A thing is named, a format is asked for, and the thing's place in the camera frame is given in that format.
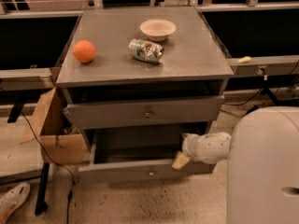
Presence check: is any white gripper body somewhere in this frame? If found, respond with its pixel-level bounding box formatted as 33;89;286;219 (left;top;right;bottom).
182;133;200;161

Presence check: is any grey drawer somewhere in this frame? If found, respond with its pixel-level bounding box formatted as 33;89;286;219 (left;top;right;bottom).
66;95;224;130
78;124;215;183

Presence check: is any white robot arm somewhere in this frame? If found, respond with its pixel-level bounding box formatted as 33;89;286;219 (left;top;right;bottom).
172;106;299;224

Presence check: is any grey top drawer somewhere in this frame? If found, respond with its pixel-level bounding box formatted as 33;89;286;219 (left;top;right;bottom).
66;95;224;130

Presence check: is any grey drawer cabinet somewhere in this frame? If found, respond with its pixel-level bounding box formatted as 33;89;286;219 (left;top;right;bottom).
55;6;235;151

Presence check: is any black table leg right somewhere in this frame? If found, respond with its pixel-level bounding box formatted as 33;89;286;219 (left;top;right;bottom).
261;80;279;105

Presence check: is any black table leg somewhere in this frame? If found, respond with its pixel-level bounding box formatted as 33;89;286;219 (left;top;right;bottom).
261;80;279;105
35;163;50;216

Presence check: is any crushed green soda can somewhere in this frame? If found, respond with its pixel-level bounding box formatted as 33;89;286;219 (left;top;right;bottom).
128;38;164;63

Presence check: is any small yellow foam piece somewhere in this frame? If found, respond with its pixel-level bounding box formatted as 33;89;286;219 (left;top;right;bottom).
236;56;251;63

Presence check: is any brown cardboard box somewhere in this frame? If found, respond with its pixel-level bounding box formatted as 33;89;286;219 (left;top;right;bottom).
20;88;87;164

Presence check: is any orange fruit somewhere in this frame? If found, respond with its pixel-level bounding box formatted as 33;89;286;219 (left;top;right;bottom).
72;40;96;63

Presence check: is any black table leg left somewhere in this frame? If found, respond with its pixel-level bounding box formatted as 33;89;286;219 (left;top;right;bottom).
35;163;50;216

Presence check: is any white sneaker shoe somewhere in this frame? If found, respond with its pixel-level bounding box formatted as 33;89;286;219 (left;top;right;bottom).
0;182;31;224

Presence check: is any black power adapter cable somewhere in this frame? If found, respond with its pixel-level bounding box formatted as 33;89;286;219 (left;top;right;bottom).
222;89;265;117

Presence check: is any black floor cable left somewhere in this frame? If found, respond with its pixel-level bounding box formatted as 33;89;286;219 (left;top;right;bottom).
20;110;77;224

